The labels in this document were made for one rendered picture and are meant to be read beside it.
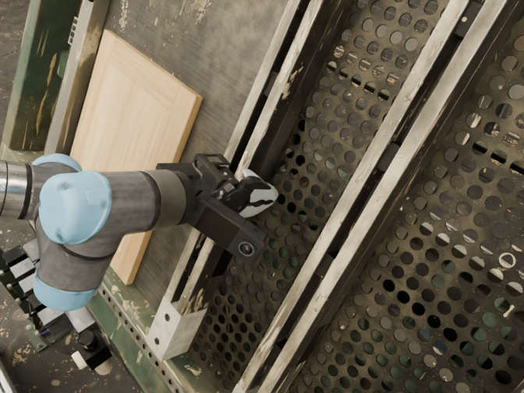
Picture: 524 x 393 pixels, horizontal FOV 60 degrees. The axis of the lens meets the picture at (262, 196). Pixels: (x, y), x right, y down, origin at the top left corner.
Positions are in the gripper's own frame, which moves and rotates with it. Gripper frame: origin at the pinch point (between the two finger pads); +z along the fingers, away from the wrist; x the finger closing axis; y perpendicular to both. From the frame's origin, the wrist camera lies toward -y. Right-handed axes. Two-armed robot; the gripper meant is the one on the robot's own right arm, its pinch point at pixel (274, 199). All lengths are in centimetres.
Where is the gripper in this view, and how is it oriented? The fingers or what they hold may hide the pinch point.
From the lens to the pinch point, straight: 73.4
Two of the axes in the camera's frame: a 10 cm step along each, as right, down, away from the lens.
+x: -4.9, 7.4, 4.7
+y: -6.0, -6.8, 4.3
